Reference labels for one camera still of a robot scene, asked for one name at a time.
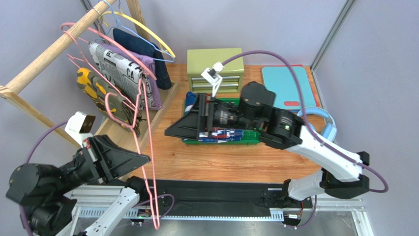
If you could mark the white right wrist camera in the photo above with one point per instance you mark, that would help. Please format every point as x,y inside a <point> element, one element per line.
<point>211,75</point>

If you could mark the dark blue jeans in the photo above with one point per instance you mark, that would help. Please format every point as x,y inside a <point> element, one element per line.
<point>139,46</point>

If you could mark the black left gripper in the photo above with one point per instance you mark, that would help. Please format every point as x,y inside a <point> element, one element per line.
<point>107,160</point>

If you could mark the pink hanger with newspaper trousers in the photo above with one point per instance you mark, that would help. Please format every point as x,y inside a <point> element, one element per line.
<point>135,59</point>

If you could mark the yellow hanger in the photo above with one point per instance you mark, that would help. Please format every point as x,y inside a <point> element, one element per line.
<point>163,46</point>

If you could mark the green plastic tray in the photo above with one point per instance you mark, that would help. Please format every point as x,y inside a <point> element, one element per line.
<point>250,138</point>

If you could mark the light blue cutting board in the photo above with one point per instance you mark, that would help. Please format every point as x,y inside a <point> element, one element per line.
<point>284,81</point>

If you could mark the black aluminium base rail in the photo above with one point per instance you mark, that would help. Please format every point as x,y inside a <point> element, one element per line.
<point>238,201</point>

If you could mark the blue wire hanger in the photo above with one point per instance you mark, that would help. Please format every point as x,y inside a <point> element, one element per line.
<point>144,39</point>

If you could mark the wooden clothes rack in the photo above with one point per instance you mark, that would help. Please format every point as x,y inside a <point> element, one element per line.
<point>36,76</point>

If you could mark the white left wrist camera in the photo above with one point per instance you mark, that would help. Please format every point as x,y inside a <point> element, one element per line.
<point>79,127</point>

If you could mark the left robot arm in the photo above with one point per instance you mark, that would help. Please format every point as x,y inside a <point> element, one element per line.
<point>40,188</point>

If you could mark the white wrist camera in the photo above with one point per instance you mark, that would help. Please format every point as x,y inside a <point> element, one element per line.
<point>79,127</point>
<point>211,75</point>

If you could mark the light blue headphones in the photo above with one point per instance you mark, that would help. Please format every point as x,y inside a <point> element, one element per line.
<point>329,130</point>

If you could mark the blue white patterned trousers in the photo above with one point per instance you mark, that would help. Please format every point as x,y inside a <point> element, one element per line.
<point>212,134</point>

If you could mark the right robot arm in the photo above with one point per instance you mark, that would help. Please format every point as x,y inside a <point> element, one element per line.
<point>339,176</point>

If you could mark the green mini drawer chest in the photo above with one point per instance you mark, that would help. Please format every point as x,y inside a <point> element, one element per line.
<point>200,59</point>

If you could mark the newspaper print trousers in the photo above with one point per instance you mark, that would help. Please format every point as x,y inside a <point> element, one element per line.
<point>125,75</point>

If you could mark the purple trousers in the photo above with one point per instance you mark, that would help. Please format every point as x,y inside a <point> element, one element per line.
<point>149,63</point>

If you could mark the camouflage trousers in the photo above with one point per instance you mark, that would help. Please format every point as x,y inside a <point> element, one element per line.
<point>96,88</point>

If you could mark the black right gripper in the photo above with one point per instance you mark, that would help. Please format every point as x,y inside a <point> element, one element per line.
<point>202,114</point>

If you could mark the pink wire hanger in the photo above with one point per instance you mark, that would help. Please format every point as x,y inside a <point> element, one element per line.
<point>152,193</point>

